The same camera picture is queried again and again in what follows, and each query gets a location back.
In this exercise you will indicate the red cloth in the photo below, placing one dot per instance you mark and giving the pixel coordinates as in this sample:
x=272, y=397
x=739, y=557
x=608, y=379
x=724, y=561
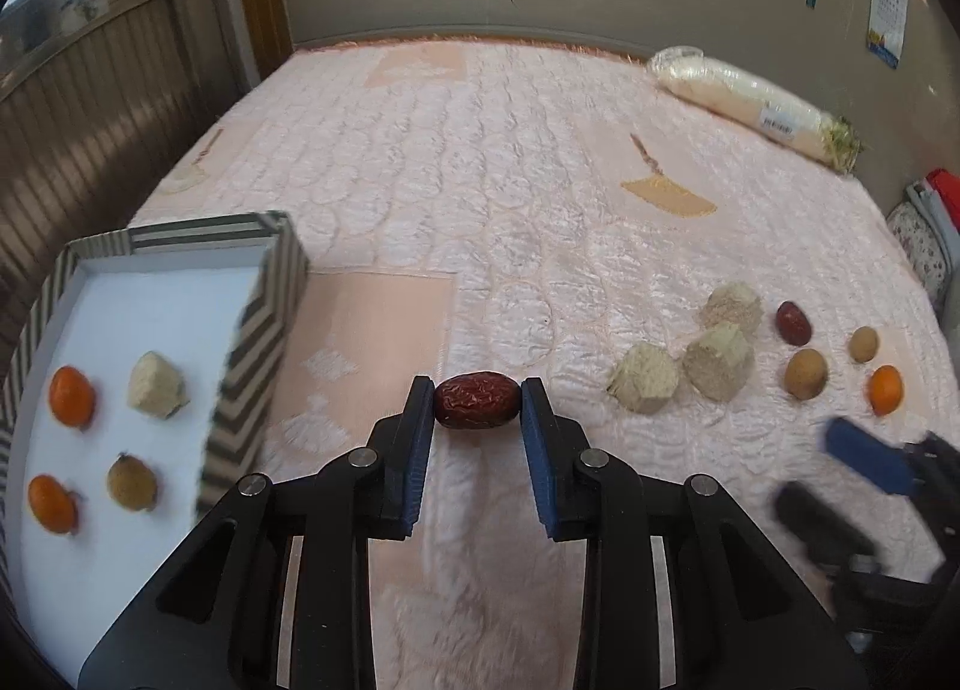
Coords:
x=946, y=184

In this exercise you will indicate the small brown longan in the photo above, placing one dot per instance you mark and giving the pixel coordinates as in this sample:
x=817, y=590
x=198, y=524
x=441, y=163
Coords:
x=863, y=345

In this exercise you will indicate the ribbed metal partition panel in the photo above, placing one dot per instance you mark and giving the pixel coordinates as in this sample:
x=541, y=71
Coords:
x=97, y=120

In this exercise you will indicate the white plastic-wrapped vegetable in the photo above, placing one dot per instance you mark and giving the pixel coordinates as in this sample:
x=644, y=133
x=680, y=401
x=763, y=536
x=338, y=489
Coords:
x=750, y=101

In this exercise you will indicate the floral pillow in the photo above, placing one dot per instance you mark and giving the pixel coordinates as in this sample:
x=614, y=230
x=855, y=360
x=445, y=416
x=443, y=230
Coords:
x=919, y=247

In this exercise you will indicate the pale sugarcane chunk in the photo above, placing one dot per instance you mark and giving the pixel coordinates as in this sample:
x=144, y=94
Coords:
x=718, y=360
x=731, y=311
x=645, y=379
x=156, y=385

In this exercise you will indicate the wrinkled red date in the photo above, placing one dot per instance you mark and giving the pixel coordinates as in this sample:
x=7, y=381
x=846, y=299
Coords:
x=477, y=401
x=793, y=322

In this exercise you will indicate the grey folded cloth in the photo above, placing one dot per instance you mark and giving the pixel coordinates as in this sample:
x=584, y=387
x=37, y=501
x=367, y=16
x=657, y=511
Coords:
x=930, y=210

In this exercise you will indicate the plant picture sticker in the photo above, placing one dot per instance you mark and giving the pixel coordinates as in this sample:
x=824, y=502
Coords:
x=79, y=0

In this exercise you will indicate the pink quilted bed cover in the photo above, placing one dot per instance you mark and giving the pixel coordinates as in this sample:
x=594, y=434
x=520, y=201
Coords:
x=525, y=172

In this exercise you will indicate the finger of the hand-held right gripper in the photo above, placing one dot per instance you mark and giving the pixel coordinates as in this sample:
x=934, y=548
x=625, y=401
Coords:
x=862, y=454
x=821, y=521

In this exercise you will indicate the striped cardboard box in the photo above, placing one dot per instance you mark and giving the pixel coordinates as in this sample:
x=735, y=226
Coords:
x=172, y=315

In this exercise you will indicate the orange tangerine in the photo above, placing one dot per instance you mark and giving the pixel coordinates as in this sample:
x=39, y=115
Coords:
x=886, y=390
x=52, y=504
x=71, y=396

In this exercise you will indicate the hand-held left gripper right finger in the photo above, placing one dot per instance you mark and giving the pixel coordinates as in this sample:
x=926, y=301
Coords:
x=538, y=450

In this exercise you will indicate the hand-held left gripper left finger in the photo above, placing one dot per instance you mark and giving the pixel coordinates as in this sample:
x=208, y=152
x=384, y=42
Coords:
x=417, y=435

